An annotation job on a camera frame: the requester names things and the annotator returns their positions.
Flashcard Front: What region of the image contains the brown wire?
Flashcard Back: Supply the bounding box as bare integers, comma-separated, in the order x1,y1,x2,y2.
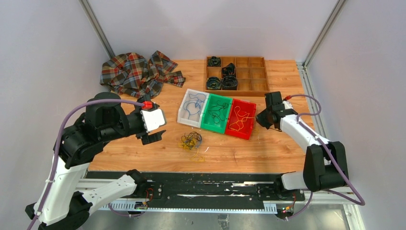
181,131,203,150

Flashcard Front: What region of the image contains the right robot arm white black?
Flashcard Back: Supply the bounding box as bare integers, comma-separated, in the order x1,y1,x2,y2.
256,92,349,200

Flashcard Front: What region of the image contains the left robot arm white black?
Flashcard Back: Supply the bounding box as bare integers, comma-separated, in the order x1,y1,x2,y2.
25,92,167,230

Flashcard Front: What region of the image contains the red plastic bin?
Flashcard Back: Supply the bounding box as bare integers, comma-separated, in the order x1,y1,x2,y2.
225,99,257,140

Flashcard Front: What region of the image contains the white plastic bin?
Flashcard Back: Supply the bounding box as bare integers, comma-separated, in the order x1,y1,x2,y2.
177,89,210,128

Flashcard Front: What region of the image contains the green plastic bin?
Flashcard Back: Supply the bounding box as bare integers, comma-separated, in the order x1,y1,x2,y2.
201,93,233,134

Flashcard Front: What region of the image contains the rolled belt bottom right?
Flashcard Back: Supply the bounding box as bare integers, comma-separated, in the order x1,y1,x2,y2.
221,76,238,90

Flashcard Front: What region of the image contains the rolled belt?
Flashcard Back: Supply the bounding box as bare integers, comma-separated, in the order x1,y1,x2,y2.
207,56,221,67
221,63,236,77
206,76,222,90
221,76,238,90

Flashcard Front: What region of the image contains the wooden compartment tray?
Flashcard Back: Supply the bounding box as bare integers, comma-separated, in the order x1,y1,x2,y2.
203,56,270,97

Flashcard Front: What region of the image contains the plaid cloth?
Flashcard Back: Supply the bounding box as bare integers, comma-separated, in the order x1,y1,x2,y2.
100,51,186,99

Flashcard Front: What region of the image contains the rolled belt middle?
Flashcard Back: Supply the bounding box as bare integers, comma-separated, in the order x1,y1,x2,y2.
221,63,236,77

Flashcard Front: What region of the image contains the rolled belt bottom left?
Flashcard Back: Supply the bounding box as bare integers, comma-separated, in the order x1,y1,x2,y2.
206,76,222,90

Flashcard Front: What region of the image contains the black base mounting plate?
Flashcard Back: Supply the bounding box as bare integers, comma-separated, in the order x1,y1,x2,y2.
86,171,305,210

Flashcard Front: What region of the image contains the rolled belt top left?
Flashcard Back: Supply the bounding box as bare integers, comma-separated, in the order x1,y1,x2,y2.
207,56,221,67

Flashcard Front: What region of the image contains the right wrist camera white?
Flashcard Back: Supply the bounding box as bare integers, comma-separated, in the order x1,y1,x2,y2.
282,95,293,110

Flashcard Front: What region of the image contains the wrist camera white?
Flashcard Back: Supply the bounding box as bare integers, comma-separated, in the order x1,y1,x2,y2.
282,95,293,110
140,109,167,133

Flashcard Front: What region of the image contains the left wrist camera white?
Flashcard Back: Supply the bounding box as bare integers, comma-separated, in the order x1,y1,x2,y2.
140,109,167,133

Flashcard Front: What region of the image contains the blue wire in white bin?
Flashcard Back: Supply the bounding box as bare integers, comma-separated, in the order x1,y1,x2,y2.
181,92,207,121

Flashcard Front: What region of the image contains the dark wire in green bin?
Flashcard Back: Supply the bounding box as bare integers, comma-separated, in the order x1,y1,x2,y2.
209,101,231,125

